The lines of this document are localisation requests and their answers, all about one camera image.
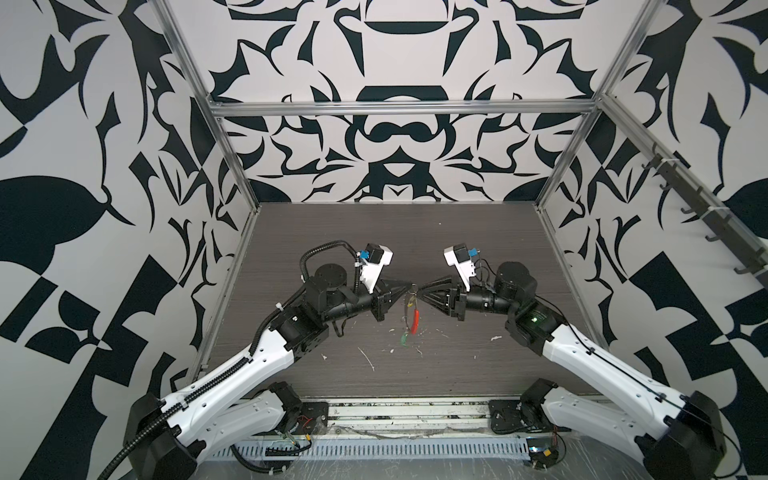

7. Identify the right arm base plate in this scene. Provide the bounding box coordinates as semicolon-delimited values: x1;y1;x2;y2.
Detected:
488;399;553;435

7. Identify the aluminium front rail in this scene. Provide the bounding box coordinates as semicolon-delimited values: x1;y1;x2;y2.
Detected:
324;397;490;436

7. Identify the black wall hook rail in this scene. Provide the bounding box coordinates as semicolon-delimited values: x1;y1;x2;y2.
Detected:
641;143;767;289

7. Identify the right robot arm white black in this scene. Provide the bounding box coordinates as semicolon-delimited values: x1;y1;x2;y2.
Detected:
418;262;729;479

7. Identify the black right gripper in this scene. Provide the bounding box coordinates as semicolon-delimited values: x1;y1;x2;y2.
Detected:
422;275;522;324

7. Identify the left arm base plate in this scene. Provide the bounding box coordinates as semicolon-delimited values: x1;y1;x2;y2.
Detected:
283;401;330;436

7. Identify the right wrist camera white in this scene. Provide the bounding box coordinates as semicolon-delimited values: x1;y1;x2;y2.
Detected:
443;243;479;291

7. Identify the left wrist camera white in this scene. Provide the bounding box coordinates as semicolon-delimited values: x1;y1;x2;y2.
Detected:
353;243;393;294

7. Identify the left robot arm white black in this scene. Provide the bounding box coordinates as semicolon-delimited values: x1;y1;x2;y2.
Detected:
99;240;410;479

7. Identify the white slotted cable duct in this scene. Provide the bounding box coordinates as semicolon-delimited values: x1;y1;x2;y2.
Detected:
238;437;530;461

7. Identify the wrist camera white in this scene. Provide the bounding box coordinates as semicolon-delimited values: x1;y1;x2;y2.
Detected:
353;243;393;294
443;243;479;291

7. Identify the black corrugated cable conduit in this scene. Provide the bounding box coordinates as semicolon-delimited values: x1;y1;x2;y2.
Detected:
298;239;361;283

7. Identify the large metal keyring red handle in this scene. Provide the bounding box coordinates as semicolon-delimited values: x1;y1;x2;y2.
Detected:
404;285;420;335

